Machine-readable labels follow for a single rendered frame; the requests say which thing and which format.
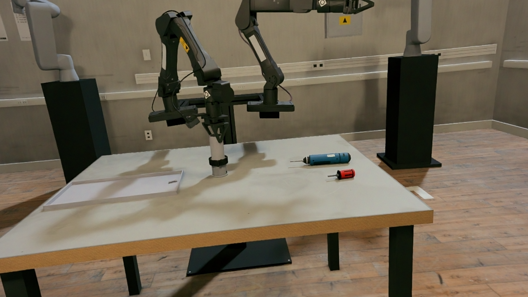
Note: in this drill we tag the red screwdriver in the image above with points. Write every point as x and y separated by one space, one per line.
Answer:
344 174

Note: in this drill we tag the white hollow tube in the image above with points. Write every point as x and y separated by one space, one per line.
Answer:
217 149

